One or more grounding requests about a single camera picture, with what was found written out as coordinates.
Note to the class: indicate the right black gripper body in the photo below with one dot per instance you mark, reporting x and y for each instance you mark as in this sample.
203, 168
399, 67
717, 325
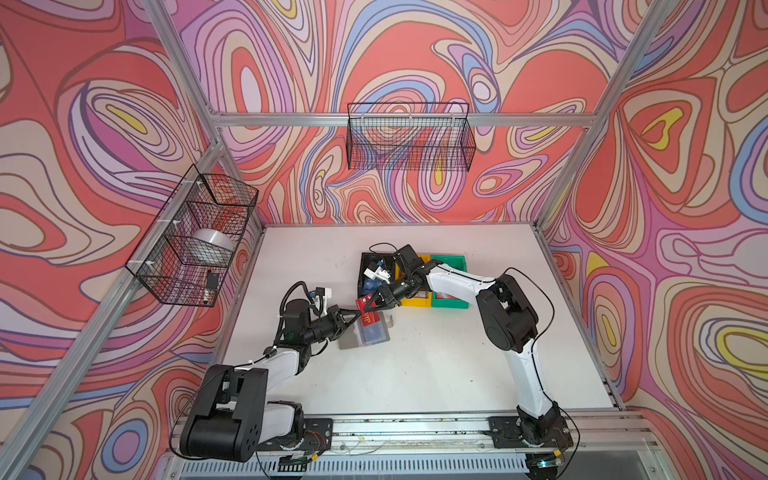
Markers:
399, 288

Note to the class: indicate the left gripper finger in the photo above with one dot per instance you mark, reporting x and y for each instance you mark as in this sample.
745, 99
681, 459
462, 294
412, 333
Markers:
350, 314
350, 332

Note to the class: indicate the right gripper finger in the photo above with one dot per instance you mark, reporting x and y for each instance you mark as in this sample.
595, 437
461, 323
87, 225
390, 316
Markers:
376, 300
387, 302

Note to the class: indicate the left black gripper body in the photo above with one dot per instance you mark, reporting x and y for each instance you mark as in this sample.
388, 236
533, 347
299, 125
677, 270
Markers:
325, 328

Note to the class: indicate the grey card holder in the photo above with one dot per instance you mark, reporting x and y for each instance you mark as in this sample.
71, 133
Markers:
369, 336

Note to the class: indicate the red card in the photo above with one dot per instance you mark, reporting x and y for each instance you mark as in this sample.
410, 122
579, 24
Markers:
369, 316

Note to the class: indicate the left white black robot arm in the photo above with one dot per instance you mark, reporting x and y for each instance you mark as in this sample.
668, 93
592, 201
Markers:
231, 416

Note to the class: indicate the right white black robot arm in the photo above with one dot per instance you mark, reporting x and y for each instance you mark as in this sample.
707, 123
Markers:
510, 324

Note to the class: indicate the black plastic bin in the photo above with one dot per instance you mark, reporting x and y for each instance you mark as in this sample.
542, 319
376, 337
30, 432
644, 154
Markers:
371, 260

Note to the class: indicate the yellow plastic bin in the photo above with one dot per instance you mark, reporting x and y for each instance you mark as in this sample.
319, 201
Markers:
422, 299

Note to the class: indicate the green plastic bin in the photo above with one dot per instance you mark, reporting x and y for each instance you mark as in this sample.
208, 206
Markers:
446, 293

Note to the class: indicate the small black device in basket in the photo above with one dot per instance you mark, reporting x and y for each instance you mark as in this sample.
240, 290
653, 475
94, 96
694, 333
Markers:
212, 281

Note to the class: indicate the silver tape roll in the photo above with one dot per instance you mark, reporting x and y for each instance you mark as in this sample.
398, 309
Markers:
211, 247

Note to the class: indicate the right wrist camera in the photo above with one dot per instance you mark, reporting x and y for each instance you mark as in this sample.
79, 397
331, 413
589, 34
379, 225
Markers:
379, 273

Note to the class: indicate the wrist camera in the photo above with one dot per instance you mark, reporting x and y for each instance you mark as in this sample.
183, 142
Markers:
379, 273
296, 315

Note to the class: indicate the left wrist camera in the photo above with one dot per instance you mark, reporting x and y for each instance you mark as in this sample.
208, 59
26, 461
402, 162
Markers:
296, 315

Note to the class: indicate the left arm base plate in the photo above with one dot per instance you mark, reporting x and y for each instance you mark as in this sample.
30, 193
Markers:
314, 436

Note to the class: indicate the black wire basket back wall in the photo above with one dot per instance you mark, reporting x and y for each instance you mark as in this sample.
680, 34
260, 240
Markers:
409, 136

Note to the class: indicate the black wire basket wall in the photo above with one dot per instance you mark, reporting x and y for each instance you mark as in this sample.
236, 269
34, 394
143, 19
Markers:
409, 136
185, 258

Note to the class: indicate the black wire basket left wall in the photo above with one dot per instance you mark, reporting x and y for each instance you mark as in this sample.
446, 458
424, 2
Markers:
185, 258

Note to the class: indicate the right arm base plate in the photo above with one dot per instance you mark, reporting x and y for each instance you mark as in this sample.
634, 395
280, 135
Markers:
548, 432

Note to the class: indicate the aluminium front rail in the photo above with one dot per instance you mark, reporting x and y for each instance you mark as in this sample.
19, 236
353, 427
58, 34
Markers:
464, 432

